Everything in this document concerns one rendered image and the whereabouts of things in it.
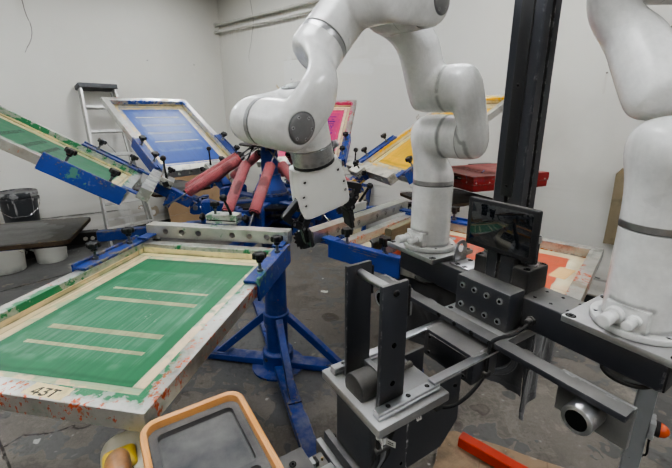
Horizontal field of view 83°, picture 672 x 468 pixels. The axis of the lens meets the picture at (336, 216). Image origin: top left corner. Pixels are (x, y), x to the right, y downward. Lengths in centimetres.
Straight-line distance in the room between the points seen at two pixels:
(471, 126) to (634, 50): 27
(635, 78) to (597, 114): 259
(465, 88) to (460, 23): 287
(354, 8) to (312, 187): 29
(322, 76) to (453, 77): 32
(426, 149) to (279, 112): 45
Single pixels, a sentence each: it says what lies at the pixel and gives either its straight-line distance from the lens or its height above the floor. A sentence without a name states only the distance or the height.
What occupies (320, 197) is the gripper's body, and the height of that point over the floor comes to 131.
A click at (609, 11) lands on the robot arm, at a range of 80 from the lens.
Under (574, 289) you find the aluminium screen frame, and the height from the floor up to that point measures 99.
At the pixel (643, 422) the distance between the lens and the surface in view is 141.
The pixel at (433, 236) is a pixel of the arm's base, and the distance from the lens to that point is 93.
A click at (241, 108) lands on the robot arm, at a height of 146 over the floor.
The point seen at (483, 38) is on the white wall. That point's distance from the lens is 357.
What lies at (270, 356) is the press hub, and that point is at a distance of 236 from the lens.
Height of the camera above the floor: 145
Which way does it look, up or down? 15 degrees down
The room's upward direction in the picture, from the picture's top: straight up
